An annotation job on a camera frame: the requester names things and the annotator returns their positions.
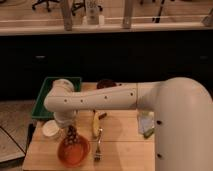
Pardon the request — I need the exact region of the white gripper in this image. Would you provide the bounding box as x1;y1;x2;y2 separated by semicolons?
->
53;111;76;128

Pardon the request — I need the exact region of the dark grape bunch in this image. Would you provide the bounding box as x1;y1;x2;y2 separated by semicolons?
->
65;126;79;145

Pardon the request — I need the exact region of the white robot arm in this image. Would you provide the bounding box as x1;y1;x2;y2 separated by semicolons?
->
44;77;213;171

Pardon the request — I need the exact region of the red bowl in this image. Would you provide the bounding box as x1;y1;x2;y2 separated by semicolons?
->
57;136;90;168

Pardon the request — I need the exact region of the dark brown bowl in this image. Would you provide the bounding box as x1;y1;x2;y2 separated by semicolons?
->
97;79;116;89

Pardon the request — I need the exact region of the small white cup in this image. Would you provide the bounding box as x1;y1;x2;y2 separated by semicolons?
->
42;120;60;139

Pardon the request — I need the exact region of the green plastic tray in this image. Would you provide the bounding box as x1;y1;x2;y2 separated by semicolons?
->
31;77;82;120

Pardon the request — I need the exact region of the yellow banana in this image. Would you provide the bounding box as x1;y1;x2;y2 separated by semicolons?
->
92;111;100;137

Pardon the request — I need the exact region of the metal fork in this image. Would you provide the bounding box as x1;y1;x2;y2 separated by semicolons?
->
94;128;103;162

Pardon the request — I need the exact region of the green pepper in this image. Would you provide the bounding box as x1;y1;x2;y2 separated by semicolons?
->
143;128;155;139

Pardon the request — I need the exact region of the black office chair base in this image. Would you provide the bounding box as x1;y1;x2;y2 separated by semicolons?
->
31;0;61;13

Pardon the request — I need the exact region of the wooden post left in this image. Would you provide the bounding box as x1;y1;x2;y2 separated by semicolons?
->
60;0;72;31

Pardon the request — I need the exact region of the wooden post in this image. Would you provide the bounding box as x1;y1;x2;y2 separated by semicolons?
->
122;0;133;29
60;0;72;31

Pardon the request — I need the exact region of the wooden post right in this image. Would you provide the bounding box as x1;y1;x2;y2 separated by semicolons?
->
122;0;133;29

